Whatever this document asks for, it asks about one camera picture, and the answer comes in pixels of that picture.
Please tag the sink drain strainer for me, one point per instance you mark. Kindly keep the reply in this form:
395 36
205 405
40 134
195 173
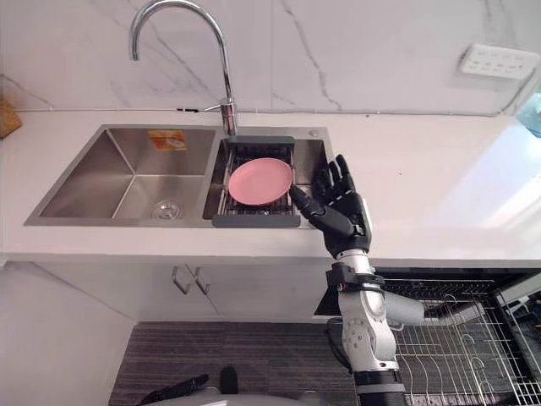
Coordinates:
167 209

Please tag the grey sink drying rack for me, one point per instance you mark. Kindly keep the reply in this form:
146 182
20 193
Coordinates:
258 182

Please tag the black left robot foot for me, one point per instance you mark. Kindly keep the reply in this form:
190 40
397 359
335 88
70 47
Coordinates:
229 379

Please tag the chrome gooseneck faucet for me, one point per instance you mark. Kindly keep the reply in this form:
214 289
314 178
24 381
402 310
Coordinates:
211 55

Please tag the grey striped floor mat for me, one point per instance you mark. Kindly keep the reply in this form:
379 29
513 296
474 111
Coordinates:
236 363

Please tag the blue translucent object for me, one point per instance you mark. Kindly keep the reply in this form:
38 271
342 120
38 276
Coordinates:
531 111

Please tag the wooden cutting board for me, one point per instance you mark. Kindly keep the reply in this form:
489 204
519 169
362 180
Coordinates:
8 118

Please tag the white cabinet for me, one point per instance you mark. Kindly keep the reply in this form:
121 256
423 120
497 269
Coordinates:
139 287

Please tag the white wall power outlet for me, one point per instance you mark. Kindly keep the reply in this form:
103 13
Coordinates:
498 62

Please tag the dishwasher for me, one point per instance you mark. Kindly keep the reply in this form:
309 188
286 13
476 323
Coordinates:
465 334

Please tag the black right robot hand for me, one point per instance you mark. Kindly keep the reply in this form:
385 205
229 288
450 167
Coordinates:
338 211

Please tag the stainless steel double sink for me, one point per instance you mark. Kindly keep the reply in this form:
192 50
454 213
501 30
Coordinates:
127 177

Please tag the pink round plate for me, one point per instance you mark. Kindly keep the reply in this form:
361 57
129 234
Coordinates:
260 181

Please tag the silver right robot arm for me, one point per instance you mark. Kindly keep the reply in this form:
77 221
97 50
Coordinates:
369 321

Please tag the orange sticker label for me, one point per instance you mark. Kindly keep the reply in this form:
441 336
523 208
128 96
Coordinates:
167 140

